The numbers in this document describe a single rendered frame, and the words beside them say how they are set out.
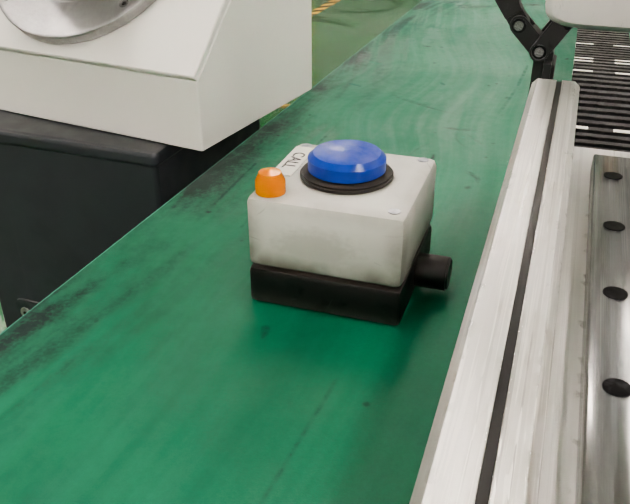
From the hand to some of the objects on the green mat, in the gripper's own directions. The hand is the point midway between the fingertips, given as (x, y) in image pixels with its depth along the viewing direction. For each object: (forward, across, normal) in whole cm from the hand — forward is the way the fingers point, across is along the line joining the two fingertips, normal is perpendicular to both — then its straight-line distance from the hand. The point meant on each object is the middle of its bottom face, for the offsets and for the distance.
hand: (609, 105), depth 50 cm
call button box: (+6, -12, -18) cm, 22 cm away
